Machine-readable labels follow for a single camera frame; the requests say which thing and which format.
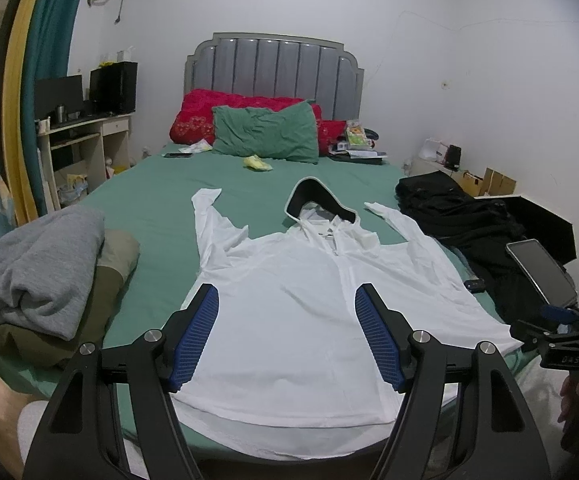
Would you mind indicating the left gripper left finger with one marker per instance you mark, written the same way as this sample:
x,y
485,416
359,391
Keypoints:
x,y
80,436

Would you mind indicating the white hooded jacket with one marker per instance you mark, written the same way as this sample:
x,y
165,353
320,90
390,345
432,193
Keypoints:
x,y
287,373

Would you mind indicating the black clothes pile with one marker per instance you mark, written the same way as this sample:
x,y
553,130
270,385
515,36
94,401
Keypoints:
x,y
480,229

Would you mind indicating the person's right hand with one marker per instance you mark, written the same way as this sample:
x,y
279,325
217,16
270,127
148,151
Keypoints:
x,y
567,393

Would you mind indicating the grey folded sweater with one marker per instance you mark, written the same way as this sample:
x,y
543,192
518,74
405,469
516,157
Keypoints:
x,y
47,268

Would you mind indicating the cardboard boxes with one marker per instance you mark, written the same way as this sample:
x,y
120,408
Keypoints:
x,y
493,183

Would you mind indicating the olive folded garment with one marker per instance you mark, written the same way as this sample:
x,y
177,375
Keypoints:
x,y
117,260

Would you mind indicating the white bedside table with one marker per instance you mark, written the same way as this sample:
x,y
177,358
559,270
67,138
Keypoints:
x,y
424,166

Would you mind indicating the green bed sheet mattress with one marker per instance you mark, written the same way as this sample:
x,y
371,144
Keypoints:
x,y
153,202

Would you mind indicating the yellow curtain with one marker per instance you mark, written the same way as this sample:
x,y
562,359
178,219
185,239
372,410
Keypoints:
x,y
14,161

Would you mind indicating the stack of books and snacks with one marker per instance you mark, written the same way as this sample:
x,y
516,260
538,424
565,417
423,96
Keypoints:
x,y
356,144

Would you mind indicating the black phone on bed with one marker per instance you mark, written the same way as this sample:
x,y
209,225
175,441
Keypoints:
x,y
177,155

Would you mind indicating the white wooden desk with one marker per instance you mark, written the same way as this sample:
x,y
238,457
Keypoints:
x,y
93,150

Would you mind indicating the white paper on bed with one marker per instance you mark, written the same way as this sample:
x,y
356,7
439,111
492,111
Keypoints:
x,y
196,148

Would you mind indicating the yellow green small cloth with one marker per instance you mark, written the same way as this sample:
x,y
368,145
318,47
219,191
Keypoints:
x,y
255,163

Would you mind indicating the red pillow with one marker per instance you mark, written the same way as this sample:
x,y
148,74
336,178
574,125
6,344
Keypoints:
x,y
195,122

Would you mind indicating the black computer monitor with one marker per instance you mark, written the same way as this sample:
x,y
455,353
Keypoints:
x,y
54,92

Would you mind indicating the green pillow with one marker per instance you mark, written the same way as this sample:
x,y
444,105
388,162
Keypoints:
x,y
289,134

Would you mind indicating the black computer tower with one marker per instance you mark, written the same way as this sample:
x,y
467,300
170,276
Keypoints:
x,y
113,88

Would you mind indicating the teal curtain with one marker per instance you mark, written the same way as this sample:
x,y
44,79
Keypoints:
x,y
47,52

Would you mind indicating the grey padded headboard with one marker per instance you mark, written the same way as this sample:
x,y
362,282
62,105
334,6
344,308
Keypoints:
x,y
320,71

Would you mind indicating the tablet on mount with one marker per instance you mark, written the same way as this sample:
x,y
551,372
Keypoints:
x,y
548,278

